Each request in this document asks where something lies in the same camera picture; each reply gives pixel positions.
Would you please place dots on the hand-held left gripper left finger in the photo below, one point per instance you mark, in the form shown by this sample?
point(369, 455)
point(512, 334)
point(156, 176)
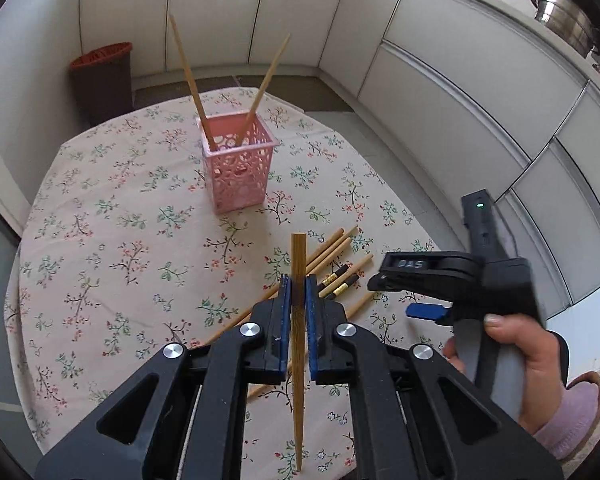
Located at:
point(285, 330)

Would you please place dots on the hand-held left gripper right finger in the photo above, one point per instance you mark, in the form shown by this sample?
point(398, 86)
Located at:
point(312, 330)

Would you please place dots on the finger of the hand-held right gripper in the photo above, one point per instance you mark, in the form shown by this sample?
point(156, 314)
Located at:
point(430, 272)
point(425, 311)

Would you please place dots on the long bamboo chopstick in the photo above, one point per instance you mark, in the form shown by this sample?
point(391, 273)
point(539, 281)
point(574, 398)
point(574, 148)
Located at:
point(297, 260)

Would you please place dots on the pink plastic lattice basket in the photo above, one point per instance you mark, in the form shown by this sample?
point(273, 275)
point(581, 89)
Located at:
point(240, 175)

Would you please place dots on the person's right forearm pink sleeve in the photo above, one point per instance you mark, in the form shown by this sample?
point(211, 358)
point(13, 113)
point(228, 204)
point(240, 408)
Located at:
point(575, 415)

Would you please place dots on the person's right hand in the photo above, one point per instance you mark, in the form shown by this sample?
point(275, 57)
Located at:
point(542, 370)

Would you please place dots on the black chopstick with gold band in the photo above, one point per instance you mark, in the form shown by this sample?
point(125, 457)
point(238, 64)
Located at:
point(340, 289)
point(334, 277)

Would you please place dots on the light wooden chopstick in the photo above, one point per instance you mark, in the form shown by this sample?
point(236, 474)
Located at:
point(355, 267)
point(265, 85)
point(327, 244)
point(362, 302)
point(187, 72)
point(337, 247)

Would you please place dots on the floral tablecloth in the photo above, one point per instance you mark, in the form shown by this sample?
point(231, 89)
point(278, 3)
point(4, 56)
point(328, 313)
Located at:
point(115, 240)

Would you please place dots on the white kitchen cabinets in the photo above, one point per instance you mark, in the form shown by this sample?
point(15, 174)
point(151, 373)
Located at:
point(455, 75)

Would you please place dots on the large steel pot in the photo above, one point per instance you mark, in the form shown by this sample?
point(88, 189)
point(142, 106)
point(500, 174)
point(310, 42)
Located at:
point(565, 17)

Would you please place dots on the brown trash bin red rim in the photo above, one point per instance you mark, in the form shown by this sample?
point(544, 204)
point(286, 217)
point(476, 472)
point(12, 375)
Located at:
point(102, 85)

